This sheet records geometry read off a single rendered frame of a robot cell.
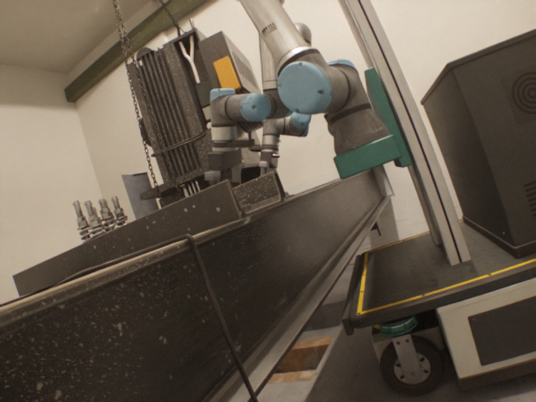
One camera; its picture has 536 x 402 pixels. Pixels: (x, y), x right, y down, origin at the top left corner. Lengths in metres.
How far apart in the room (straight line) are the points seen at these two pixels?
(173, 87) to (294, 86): 1.11
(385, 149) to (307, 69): 0.27
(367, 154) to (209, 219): 0.42
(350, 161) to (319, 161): 1.81
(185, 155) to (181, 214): 1.07
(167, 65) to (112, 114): 2.06
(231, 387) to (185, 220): 0.31
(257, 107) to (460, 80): 0.52
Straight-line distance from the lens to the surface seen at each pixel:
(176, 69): 1.81
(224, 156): 0.99
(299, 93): 0.78
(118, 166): 3.78
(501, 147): 0.96
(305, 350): 1.66
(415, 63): 2.61
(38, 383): 0.41
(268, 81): 1.04
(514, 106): 0.98
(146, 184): 1.93
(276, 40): 0.85
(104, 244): 0.85
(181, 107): 1.77
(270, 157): 1.40
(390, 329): 0.99
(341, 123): 0.89
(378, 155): 0.85
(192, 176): 1.42
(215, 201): 0.62
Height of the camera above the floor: 0.67
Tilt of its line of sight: 2 degrees up
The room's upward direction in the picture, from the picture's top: 20 degrees counter-clockwise
